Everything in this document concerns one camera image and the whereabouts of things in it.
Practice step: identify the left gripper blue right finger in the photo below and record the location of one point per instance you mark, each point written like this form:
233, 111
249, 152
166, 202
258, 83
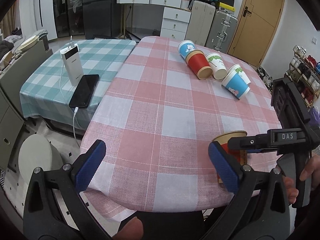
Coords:
259, 208

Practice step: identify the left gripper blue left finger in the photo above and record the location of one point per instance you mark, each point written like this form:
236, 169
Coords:
53, 207

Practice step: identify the red kraft paper cup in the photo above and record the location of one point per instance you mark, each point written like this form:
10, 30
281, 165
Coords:
233, 154

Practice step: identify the large blue white paper cup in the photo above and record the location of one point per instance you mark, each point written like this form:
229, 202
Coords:
234, 83

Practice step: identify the green white cup right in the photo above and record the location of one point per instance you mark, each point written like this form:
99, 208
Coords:
241, 73

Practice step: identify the green white cup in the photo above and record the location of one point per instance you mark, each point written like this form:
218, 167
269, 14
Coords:
241, 73
217, 65

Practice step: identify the green white cup left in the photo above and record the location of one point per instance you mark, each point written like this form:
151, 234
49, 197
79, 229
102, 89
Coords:
217, 65

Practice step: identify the lying red paper cup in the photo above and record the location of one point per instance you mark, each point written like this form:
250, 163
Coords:
198, 63

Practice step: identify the small blue paper cup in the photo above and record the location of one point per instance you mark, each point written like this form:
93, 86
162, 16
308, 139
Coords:
186, 47

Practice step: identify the person's right hand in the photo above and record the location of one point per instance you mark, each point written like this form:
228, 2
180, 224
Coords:
311, 170

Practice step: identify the person's left hand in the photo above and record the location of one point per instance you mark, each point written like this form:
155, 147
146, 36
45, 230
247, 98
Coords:
132, 230

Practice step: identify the round white stool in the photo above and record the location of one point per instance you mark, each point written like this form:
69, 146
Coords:
37, 151

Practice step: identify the shoe rack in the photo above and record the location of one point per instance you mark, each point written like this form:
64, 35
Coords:
304, 73

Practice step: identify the teal checkered tablecloth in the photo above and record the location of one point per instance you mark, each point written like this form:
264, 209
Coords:
47, 92

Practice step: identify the black smartphone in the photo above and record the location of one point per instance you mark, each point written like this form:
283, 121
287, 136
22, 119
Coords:
84, 91

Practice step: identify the silver suitcase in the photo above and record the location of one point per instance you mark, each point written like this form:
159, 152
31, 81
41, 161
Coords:
221, 31

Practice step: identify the wooden door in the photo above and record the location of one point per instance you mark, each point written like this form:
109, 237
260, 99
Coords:
258, 22

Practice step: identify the pink checkered tablecloth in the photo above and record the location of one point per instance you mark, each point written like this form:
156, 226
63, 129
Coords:
157, 120

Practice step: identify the grey cabinet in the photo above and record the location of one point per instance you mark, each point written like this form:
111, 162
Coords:
12, 79

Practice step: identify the beige suitcase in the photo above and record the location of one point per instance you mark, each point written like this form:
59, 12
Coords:
201, 19

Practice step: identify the white power bank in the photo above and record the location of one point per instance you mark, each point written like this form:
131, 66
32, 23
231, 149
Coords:
72, 63

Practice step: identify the white drawer desk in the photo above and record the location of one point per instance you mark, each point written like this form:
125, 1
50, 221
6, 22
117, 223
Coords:
166, 18

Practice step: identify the dark glass cabinet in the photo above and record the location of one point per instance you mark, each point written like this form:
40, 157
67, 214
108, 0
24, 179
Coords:
68, 18

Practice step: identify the black refrigerator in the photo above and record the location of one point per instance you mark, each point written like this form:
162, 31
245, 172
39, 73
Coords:
98, 19

